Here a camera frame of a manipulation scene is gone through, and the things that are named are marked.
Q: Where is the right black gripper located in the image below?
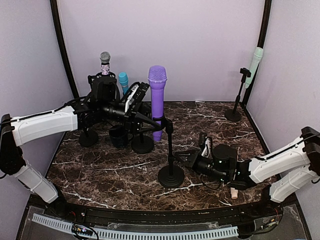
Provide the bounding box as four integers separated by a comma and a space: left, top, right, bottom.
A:
174, 149, 229, 183

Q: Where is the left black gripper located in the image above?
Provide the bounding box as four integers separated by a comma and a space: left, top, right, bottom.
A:
100, 100, 164, 135

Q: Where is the black round-base stand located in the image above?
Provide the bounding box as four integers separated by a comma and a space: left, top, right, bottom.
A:
131, 133, 154, 154
78, 128, 99, 148
224, 67, 251, 122
158, 117, 185, 189

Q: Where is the purple microphone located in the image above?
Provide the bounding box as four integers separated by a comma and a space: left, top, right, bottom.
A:
147, 65, 168, 143

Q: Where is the pale pink microphone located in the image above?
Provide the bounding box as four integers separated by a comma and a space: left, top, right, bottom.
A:
230, 187, 239, 200

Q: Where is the mint green microphone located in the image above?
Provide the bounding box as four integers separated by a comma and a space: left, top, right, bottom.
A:
245, 47, 264, 89

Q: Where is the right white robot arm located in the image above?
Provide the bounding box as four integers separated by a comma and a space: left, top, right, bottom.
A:
174, 126, 320, 217

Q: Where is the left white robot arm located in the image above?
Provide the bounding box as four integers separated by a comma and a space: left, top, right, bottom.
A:
0, 73, 163, 218

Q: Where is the teal blue microphone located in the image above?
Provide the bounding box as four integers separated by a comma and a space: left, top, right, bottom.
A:
118, 72, 129, 95

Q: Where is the black round-base stand, orange mic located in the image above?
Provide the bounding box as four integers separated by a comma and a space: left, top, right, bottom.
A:
78, 128, 99, 148

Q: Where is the silver glitter microphone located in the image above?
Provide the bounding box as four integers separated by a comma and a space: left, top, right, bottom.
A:
99, 51, 111, 76

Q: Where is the dark blue mug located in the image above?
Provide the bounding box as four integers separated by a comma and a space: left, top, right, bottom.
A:
108, 125, 134, 149

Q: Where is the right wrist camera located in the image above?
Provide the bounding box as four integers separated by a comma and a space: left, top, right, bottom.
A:
198, 132, 213, 158

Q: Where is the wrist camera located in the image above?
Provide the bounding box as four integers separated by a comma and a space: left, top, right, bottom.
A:
198, 132, 213, 158
120, 82, 150, 114

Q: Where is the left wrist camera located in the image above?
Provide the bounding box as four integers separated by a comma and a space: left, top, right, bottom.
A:
120, 82, 150, 114

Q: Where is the black tripod shock-mount stand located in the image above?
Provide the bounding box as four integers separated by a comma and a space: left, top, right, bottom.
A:
87, 72, 117, 87

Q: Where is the black front rail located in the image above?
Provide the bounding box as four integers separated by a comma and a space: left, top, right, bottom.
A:
45, 201, 284, 229

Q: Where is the white slotted cable duct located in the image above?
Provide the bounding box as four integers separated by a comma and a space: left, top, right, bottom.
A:
31, 213, 239, 240

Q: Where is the left black corner post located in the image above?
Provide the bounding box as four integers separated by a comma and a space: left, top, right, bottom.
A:
49, 0, 80, 98

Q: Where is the black corner post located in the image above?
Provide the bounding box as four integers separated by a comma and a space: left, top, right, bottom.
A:
49, 0, 80, 98
242, 0, 272, 107

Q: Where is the right black corner post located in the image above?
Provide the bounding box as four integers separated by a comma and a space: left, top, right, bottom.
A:
242, 0, 272, 107

